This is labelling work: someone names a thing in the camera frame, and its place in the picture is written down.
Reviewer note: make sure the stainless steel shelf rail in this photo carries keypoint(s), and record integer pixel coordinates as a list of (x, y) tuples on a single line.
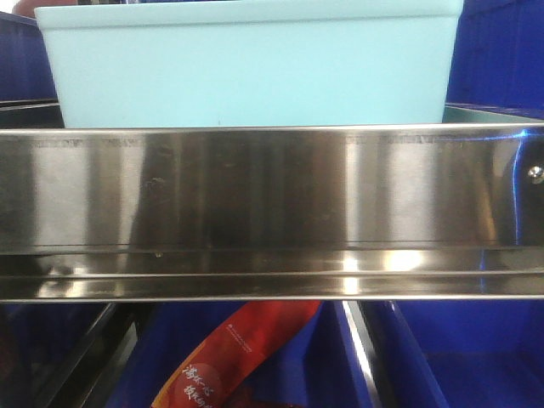
[(371, 212)]

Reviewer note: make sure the light blue plastic bin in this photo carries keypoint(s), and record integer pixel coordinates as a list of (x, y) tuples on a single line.
[(250, 63)]

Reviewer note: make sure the blue bin upper left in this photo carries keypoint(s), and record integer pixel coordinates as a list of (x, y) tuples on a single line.
[(25, 70)]

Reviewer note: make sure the blue bin upper right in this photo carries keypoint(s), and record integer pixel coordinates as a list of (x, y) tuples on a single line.
[(498, 55)]

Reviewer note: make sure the steel shelf divider bar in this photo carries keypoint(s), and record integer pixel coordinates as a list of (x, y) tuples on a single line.
[(368, 361)]

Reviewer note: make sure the red snack bag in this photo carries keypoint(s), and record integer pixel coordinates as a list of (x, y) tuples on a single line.
[(237, 347)]

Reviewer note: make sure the blue bin lower middle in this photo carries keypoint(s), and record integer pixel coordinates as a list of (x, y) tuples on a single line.
[(319, 367)]

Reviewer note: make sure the silver screw on rail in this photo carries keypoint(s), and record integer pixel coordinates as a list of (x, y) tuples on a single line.
[(536, 174)]

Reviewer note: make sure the blue bin lower right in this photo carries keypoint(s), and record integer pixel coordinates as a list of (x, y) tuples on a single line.
[(460, 353)]

